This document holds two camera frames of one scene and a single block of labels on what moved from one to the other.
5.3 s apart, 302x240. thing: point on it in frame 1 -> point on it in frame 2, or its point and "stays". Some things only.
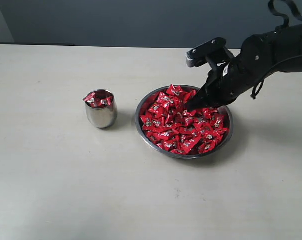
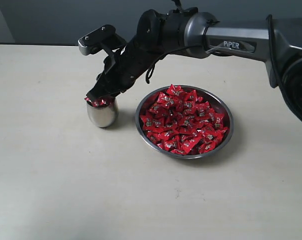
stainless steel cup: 102,117 stays
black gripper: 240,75 -> 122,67
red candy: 218,122 stays
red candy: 150,123 stays
